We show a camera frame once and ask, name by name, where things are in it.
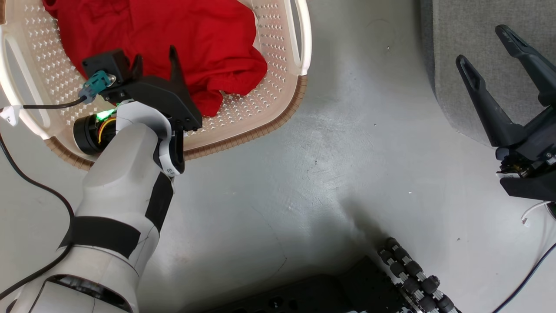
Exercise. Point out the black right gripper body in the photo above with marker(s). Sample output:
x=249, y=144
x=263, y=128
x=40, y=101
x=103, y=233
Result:
x=536, y=156

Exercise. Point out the black roller wheel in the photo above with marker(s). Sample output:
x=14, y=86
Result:
x=412, y=274

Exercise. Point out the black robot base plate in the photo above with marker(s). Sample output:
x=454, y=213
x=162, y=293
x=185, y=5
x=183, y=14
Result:
x=312, y=295

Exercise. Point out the white perforated laundry basket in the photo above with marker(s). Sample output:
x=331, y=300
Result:
x=260, y=113

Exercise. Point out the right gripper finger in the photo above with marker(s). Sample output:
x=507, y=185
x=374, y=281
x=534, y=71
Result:
x=488, y=108
x=536, y=65

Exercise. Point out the red and white garment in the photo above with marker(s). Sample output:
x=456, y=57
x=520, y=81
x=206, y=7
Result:
x=173, y=26

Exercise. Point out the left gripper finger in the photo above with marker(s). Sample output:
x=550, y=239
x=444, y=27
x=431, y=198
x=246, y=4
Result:
x=176, y=69
x=137, y=67

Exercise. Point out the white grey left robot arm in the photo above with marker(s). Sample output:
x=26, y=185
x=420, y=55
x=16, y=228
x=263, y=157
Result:
x=117, y=182

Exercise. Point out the grey fabric sofa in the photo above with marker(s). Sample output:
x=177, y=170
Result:
x=469, y=43

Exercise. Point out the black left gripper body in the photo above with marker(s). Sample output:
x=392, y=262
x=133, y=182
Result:
x=165, y=100

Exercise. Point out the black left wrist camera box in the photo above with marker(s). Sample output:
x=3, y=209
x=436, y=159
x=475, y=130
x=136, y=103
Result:
x=108, y=63

